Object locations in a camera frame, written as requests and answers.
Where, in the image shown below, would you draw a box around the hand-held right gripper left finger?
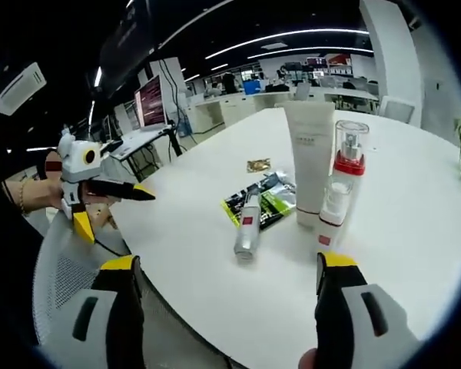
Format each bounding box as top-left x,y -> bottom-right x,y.
48,254 -> 146,369

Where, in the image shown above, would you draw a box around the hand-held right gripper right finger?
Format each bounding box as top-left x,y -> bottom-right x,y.
314,251 -> 422,369

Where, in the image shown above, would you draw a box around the skincare bottle red square label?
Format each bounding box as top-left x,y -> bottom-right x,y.
233,191 -> 263,261
317,175 -> 355,257

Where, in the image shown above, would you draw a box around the green black skincare sachet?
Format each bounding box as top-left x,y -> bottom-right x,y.
221,171 -> 297,231

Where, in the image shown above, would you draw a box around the white skincare bottle red collar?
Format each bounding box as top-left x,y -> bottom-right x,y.
331,119 -> 370,185

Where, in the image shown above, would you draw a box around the white skincare tube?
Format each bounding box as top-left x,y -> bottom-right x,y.
284,101 -> 336,231

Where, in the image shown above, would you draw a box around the person's left hand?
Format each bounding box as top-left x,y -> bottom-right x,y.
22,179 -> 65,213

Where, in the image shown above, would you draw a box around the person's right hand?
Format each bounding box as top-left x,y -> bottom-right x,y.
297,347 -> 320,369

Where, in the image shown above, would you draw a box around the white side desk black legs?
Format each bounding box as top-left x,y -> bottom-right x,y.
109,122 -> 184,181

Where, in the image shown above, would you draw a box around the grey mesh office chair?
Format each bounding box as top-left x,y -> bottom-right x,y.
32,214 -> 139,347

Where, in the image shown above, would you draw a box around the monitor with red text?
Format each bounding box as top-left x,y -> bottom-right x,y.
133,74 -> 169,131

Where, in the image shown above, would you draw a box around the white ceiling air conditioner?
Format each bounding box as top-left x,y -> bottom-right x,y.
0,62 -> 48,115

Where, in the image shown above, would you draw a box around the large dark hanging screen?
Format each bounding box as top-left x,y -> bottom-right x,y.
99,7 -> 157,93

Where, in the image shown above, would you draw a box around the gold foil sachet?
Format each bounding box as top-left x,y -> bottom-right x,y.
246,157 -> 273,173

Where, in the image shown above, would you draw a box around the long white counter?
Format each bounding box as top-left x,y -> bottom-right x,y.
194,91 -> 293,128

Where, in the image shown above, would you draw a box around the white office chair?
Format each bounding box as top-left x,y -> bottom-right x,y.
378,95 -> 415,123

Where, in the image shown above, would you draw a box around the white square column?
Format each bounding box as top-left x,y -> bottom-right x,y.
359,0 -> 423,126

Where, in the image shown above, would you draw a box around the black cable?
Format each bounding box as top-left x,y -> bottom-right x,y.
93,230 -> 134,258

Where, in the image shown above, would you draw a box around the grey wall door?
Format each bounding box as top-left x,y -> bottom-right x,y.
422,76 -> 445,128

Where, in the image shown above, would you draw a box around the red white wall display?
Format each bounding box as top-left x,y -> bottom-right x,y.
305,55 -> 350,78

